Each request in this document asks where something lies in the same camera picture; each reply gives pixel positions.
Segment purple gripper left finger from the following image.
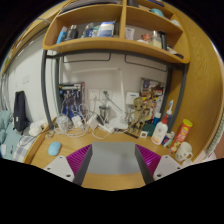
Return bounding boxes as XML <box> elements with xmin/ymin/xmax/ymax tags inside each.
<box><xmin>44</xmin><ymin>145</ymin><xmax>92</xmax><ymax>186</ymax></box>

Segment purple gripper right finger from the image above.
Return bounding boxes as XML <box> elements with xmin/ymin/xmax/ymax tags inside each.
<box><xmin>135</xmin><ymin>145</ymin><xmax>182</xmax><ymax>184</ymax></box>

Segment light blue computer mouse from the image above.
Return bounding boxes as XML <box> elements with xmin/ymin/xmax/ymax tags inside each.
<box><xmin>48</xmin><ymin>142</ymin><xmax>61</xmax><ymax>156</ymax></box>

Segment grey mouse pad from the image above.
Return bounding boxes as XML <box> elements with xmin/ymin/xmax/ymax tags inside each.
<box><xmin>88</xmin><ymin>142</ymin><xmax>140</xmax><ymax>175</ymax></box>

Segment white spray bottle red nozzle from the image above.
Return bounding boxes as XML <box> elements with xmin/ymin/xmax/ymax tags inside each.
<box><xmin>150</xmin><ymin>99</ymin><xmax>175</xmax><ymax>146</ymax></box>

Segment white ceramic mug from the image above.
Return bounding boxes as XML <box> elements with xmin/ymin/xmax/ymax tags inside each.
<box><xmin>175</xmin><ymin>142</ymin><xmax>193</xmax><ymax>162</ymax></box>

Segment red yellow snack can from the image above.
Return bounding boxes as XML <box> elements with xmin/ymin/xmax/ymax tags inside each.
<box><xmin>170</xmin><ymin>119</ymin><xmax>193</xmax><ymax>152</ymax></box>

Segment white power adapter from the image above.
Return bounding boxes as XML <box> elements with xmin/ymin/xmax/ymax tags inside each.
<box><xmin>72</xmin><ymin>115</ymin><xmax>83</xmax><ymax>128</ymax></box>

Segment brown tree figurine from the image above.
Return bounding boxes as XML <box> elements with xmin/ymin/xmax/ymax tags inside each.
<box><xmin>128</xmin><ymin>97</ymin><xmax>147</xmax><ymax>134</ymax></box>

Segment clear glass cup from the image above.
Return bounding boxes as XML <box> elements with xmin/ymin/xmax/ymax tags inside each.
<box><xmin>99</xmin><ymin>105</ymin><xmax>111</xmax><ymax>123</ymax></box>

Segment black backpack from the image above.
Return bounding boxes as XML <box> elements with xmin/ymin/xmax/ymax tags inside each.
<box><xmin>13</xmin><ymin>91</ymin><xmax>30</xmax><ymax>132</ymax></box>

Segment blue robot model box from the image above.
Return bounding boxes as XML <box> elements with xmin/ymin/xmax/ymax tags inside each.
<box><xmin>59</xmin><ymin>82</ymin><xmax>85</xmax><ymax>119</ymax></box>

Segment glass jar on shelf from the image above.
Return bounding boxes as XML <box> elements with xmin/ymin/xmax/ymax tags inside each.
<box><xmin>151</xmin><ymin>31</ymin><xmax>162</xmax><ymax>48</ymax></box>

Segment blue bottle on shelf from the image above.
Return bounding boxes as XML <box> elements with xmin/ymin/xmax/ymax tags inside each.
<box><xmin>56</xmin><ymin>26</ymin><xmax>67</xmax><ymax>44</ymax></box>

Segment dark bottle on shelf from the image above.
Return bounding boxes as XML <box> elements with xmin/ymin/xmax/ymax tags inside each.
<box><xmin>65</xmin><ymin>25</ymin><xmax>78</xmax><ymax>41</ymax></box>

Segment blue white box on shelf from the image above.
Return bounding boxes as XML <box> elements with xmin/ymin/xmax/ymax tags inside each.
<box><xmin>98</xmin><ymin>21</ymin><xmax>115</xmax><ymax>37</ymax></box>

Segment white tangled cables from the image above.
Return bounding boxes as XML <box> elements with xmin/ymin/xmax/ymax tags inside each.
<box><xmin>44</xmin><ymin>103</ymin><xmax>116</xmax><ymax>141</ymax></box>

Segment white wall power socket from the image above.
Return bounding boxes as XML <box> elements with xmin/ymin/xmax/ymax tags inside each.
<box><xmin>88</xmin><ymin>89</ymin><xmax>100</xmax><ymax>100</ymax></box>

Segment wooden wall shelf unit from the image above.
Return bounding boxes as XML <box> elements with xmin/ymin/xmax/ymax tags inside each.
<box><xmin>43</xmin><ymin>0</ymin><xmax>224</xmax><ymax>162</ymax></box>

